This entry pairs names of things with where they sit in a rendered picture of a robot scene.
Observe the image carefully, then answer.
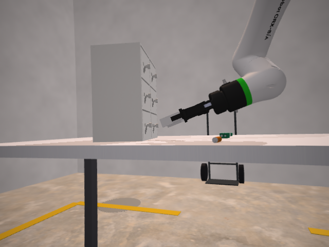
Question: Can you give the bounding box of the orange aa battery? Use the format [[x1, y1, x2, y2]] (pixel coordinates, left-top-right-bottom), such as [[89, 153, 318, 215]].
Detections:
[[212, 136, 222, 143]]

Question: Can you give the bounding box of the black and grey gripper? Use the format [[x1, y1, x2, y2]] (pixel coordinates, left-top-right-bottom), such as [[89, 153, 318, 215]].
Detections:
[[160, 90, 227, 128]]

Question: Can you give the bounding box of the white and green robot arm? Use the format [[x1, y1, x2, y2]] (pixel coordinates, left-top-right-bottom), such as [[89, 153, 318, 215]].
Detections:
[[220, 0, 290, 112]]

